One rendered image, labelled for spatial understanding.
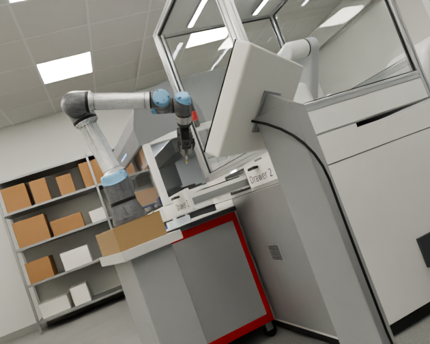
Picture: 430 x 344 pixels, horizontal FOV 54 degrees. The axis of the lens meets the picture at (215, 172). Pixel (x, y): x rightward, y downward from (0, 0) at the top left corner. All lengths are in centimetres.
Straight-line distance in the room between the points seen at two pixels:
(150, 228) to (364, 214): 95
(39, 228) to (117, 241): 424
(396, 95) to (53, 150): 514
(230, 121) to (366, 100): 113
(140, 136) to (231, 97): 198
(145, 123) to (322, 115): 149
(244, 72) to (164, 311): 108
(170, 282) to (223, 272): 59
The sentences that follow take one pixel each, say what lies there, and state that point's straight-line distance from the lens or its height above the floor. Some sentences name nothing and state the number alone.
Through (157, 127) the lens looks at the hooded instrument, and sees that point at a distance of 309.
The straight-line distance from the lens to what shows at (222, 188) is 214.
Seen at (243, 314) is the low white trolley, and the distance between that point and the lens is 243.
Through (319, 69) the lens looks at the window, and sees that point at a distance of 208.
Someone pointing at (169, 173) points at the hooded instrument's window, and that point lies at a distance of 306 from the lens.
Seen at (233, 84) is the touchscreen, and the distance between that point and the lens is 113.
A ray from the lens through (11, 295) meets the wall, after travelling 651.
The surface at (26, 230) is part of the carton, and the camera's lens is 599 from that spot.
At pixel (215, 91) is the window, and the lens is 229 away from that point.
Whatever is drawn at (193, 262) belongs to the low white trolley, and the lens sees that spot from 232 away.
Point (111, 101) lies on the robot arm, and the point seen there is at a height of 139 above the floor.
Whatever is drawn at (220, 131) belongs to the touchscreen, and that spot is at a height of 99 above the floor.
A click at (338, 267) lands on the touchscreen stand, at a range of 129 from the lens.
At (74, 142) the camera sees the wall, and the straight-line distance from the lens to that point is 651.
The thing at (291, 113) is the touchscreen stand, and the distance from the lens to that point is 126.
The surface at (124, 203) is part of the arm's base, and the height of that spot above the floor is 95.
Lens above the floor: 83
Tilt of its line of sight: 3 degrees up
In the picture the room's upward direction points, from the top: 20 degrees counter-clockwise
